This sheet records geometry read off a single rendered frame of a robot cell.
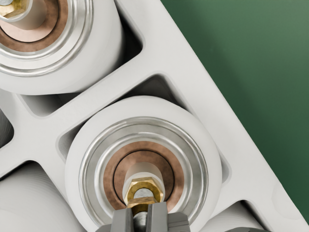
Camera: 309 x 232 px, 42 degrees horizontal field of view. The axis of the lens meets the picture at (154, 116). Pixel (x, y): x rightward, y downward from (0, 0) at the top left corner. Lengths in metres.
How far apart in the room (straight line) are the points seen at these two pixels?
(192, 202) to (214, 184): 0.02
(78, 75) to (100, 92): 0.07
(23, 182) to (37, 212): 0.05
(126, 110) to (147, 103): 0.01
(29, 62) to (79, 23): 0.04
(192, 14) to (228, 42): 0.05
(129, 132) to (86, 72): 0.04
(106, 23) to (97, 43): 0.01
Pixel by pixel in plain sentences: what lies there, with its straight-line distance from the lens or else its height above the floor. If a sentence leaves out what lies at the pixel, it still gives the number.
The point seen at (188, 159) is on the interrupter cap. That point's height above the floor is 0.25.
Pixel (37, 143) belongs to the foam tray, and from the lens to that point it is 0.32.
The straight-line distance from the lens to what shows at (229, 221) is 0.33.
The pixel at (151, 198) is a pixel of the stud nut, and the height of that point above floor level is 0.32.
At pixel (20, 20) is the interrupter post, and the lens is 0.22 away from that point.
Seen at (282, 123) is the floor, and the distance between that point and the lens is 0.51.
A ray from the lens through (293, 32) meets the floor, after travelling 0.52.
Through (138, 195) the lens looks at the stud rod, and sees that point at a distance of 0.19.
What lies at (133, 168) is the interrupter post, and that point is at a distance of 0.23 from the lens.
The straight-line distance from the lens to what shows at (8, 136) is 0.38.
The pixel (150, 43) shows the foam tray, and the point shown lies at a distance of 0.31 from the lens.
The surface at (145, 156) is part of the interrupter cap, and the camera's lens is 0.24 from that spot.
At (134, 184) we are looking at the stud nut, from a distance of 0.20.
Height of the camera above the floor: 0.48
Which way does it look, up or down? 86 degrees down
